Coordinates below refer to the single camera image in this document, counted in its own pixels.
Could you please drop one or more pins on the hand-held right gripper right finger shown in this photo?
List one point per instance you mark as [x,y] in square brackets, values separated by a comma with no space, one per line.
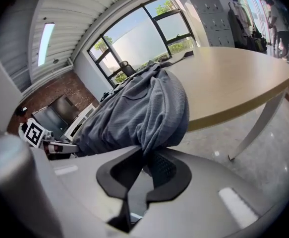
[208,195]

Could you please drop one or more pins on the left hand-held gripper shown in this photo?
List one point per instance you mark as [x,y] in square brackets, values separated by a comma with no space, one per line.
[35,134]

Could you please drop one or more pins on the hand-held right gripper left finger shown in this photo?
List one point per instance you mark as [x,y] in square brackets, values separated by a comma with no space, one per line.
[84,182]

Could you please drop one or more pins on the grey shirt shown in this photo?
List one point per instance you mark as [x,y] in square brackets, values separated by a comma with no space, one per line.
[139,113]

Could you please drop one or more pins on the taupe fabric belt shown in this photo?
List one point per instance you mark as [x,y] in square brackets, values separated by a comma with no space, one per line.
[187,54]

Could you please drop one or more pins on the black monitor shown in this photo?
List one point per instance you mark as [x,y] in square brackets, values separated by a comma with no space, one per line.
[47,123]
[65,109]

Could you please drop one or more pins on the grey ceiling fixture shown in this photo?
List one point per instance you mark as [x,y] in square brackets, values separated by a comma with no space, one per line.
[56,60]

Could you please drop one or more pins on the black office chair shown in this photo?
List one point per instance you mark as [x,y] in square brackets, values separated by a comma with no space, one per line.
[127,68]

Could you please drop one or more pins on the ceiling light panel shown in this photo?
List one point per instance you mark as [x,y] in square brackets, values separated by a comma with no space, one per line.
[45,43]

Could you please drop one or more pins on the black framed window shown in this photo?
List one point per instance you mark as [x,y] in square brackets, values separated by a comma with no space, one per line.
[139,38]

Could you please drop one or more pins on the clothes rack with garments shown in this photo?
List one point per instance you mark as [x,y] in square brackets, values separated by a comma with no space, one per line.
[238,26]

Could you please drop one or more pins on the grey locker cabinet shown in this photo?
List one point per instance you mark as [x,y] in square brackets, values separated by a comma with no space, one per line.
[213,21]

